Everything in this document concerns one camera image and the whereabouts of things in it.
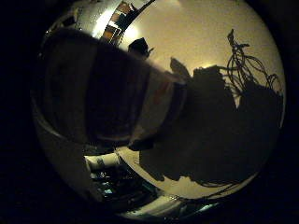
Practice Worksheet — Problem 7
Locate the brown and white shelf unit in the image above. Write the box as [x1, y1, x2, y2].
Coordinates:
[101, 1, 139, 43]

